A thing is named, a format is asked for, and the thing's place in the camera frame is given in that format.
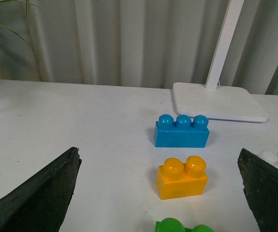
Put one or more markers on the blue three-stud block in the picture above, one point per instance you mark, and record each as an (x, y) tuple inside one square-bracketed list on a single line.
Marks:
[(181, 132)]

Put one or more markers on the white desk lamp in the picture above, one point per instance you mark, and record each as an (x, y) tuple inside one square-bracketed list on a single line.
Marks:
[(215, 101)]

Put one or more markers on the grey curtain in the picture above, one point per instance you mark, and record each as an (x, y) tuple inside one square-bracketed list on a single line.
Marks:
[(151, 43)]

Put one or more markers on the yellow two-stud block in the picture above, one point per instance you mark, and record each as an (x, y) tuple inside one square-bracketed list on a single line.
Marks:
[(176, 179)]

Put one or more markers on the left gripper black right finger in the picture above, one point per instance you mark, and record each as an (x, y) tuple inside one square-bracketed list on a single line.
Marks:
[(260, 181)]

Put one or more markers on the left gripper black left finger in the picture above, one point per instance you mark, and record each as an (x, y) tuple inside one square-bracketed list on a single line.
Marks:
[(40, 203)]

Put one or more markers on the green block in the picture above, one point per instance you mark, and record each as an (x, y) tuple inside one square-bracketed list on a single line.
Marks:
[(173, 225)]

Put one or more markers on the green plant leaves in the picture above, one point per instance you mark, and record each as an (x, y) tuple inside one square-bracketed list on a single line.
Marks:
[(17, 35)]

